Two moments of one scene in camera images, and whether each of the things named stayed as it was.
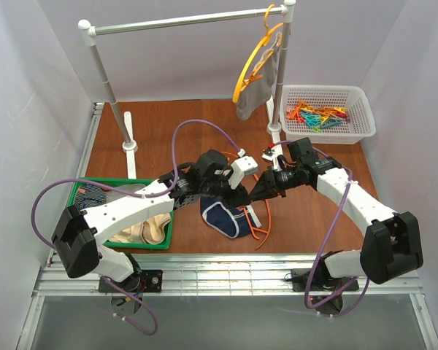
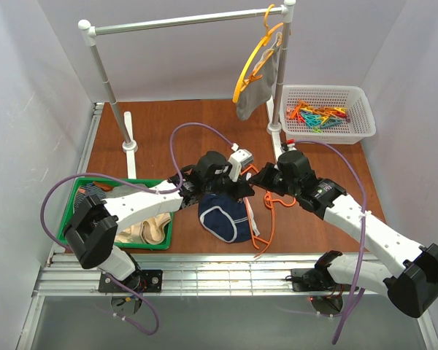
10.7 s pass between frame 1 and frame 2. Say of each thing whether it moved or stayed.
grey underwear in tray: stayed
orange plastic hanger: moved
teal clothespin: stayed
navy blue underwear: moved
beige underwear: stayed
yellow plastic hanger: stayed
